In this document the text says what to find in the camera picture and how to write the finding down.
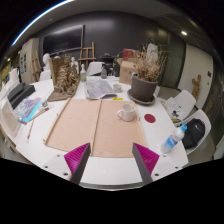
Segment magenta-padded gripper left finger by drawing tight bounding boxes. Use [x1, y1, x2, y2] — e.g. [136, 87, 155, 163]
[41, 142, 92, 185]

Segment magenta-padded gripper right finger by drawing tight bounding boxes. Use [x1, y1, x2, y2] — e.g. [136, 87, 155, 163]
[132, 142, 184, 185]

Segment white blue-capped drink bottle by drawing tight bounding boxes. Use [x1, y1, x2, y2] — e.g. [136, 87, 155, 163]
[160, 123, 188, 155]

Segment flat round red coaster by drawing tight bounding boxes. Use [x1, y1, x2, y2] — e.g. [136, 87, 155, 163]
[143, 113, 157, 124]

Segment white ceramic mug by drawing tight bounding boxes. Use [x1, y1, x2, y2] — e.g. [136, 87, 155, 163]
[116, 103, 137, 122]

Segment black backpack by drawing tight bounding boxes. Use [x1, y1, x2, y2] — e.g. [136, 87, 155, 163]
[181, 118, 206, 150]

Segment thin wooden brush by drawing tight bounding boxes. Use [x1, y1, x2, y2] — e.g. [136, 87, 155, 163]
[25, 119, 36, 144]

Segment grey plant saucer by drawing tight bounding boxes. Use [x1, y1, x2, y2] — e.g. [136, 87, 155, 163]
[126, 88, 156, 107]

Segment stack of white papers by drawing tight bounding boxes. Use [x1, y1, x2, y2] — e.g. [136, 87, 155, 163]
[165, 96, 184, 122]

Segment colourful printed book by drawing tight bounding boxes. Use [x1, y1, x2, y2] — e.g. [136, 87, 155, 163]
[13, 97, 43, 125]

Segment white plastic chair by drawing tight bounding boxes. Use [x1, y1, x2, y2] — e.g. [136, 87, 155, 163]
[179, 109, 212, 156]
[165, 89, 197, 121]

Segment grey pot with dried plant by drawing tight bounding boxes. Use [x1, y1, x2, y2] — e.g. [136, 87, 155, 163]
[129, 43, 168, 103]

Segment grey printed newspaper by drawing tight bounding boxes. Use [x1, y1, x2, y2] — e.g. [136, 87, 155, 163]
[83, 77, 118, 100]

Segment brown relief sculpture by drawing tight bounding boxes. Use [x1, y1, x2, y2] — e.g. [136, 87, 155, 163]
[47, 55, 82, 102]

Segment small white cup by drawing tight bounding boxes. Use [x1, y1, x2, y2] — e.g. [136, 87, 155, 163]
[112, 83, 123, 94]

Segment black flat box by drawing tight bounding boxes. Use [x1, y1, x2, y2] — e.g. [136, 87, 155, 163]
[7, 82, 36, 110]

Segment white green bottle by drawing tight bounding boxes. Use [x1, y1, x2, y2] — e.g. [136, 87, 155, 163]
[80, 63, 87, 83]

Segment wooden figure sculpture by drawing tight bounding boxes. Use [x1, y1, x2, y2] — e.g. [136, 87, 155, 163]
[191, 74, 202, 101]

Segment brown cardboard box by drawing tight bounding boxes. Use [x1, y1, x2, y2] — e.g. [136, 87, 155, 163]
[116, 58, 138, 85]

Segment grey spray bottle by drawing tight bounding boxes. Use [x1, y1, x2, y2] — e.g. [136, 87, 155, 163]
[100, 64, 108, 80]

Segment white chair backrest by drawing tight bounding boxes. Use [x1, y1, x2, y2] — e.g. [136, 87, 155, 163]
[86, 61, 105, 77]

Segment small white plaster figure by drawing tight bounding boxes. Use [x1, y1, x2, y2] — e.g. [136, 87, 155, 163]
[70, 56, 80, 74]

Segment dark green double door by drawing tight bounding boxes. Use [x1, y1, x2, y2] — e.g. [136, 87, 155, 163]
[163, 33, 186, 89]

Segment wooden easel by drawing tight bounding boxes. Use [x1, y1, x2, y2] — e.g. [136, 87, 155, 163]
[78, 41, 97, 69]

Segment red box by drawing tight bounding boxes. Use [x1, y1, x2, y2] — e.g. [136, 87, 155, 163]
[122, 48, 136, 61]

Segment tall white plaster statue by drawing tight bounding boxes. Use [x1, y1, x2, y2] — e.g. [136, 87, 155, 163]
[146, 43, 159, 63]

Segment white pinboard with papers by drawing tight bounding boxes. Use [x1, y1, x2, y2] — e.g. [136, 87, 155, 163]
[18, 37, 40, 84]

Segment dark wall screen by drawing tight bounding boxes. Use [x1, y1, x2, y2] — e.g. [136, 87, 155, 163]
[42, 24, 85, 56]

